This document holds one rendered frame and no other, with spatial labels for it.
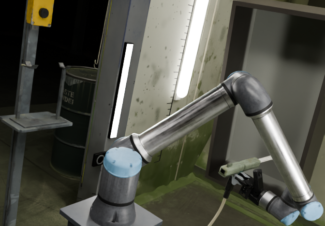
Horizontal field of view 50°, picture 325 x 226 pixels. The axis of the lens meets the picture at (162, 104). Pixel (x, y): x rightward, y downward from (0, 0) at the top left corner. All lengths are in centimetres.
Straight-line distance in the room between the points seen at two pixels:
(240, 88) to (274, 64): 102
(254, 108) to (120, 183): 58
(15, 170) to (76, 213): 81
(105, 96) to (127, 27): 47
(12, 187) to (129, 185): 105
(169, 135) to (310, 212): 66
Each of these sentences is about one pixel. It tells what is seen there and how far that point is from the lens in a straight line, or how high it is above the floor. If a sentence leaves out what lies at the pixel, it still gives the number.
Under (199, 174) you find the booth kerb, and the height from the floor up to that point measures 10.
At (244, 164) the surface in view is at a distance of 190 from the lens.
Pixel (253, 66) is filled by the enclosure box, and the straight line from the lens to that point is 246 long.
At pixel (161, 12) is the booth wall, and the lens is 238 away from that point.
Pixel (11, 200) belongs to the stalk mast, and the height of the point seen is 24.
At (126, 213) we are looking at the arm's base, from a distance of 145.
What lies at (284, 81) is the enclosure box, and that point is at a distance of 240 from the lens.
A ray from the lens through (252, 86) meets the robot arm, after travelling 139.
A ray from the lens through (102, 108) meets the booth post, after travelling 229.
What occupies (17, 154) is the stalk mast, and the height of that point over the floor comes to 54.
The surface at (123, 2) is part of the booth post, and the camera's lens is 219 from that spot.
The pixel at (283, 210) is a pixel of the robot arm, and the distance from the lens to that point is 177.
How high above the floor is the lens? 145
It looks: 13 degrees down
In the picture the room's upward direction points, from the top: 12 degrees clockwise
